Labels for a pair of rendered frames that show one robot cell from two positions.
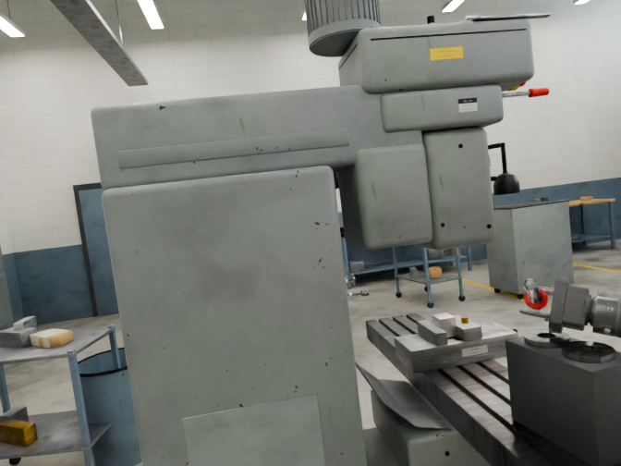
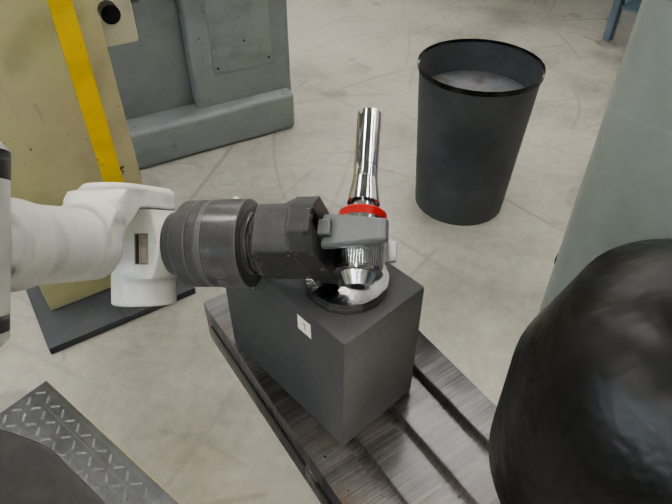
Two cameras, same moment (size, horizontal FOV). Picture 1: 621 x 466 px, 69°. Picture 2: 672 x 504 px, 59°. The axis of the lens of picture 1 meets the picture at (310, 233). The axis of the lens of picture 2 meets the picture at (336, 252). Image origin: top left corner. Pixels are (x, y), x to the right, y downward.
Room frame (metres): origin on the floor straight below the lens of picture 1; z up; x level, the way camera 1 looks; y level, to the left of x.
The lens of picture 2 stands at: (1.35, -0.69, 1.57)
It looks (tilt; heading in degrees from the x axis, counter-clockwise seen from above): 41 degrees down; 155
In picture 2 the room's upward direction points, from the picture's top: straight up
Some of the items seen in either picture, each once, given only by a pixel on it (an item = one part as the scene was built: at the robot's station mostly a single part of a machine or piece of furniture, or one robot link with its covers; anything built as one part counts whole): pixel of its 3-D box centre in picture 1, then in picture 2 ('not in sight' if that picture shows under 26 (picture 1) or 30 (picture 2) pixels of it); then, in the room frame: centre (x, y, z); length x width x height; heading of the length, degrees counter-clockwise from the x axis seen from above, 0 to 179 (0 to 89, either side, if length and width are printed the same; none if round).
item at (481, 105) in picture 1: (425, 116); not in sight; (1.28, -0.36, 1.68); 0.34 x 0.24 x 0.10; 99
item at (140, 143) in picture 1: (264, 139); not in sight; (1.21, 0.09, 1.66); 0.80 x 0.23 x 0.20; 99
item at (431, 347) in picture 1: (454, 339); not in sight; (1.39, -0.42, 0.99); 0.35 x 0.15 x 0.11; 98
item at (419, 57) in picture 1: (430, 67); not in sight; (1.28, -0.39, 1.81); 0.47 x 0.26 x 0.16; 99
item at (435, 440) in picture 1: (468, 415); not in sight; (1.28, -0.40, 0.80); 0.50 x 0.35 x 0.12; 99
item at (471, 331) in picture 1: (460, 327); not in sight; (1.40, -0.44, 1.03); 0.15 x 0.06 x 0.04; 8
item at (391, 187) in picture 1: (381, 197); not in sight; (1.26, -0.21, 1.47); 0.24 x 0.19 x 0.26; 9
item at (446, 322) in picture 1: (444, 324); not in sight; (1.39, -0.39, 1.04); 0.06 x 0.05 x 0.06; 8
